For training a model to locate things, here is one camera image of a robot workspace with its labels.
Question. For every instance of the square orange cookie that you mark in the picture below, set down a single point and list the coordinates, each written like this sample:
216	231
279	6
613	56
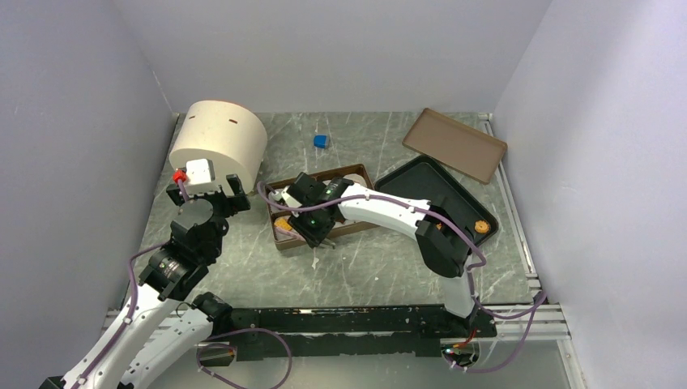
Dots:
282	223

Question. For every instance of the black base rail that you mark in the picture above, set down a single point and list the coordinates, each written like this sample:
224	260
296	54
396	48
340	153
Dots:
421	330

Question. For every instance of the small orange cookie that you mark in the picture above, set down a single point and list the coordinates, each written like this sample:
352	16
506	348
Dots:
482	227

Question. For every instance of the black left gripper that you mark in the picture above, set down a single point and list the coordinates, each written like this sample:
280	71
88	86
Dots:
232	203

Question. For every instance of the brown box lid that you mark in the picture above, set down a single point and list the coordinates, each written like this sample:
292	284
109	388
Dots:
459	146

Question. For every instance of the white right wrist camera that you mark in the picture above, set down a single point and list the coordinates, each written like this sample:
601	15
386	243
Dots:
288	200

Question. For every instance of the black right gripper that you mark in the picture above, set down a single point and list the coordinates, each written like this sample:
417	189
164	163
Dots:
313	237

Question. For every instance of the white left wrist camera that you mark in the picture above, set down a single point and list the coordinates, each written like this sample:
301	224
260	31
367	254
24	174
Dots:
195	173

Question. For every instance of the cream cylindrical container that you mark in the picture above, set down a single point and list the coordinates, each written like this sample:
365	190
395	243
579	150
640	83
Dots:
229	135

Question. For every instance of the white paper cup liner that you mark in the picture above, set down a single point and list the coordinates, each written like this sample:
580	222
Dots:
357	178

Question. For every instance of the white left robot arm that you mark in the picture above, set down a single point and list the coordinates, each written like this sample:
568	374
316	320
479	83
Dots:
128	354

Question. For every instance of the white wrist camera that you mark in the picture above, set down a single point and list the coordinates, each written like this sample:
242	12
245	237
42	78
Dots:
195	173
288	200

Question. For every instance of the pink cat-paw tongs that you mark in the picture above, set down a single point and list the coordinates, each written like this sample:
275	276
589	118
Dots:
293	234

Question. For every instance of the small blue cube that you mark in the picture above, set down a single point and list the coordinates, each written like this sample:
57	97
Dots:
321	141

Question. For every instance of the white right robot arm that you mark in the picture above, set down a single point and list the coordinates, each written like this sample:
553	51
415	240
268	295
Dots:
317	207

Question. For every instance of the black cookie tray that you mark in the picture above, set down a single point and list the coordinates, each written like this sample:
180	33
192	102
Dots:
425	178

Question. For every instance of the brown divided cookie box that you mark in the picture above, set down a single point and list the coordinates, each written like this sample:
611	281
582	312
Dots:
283	242

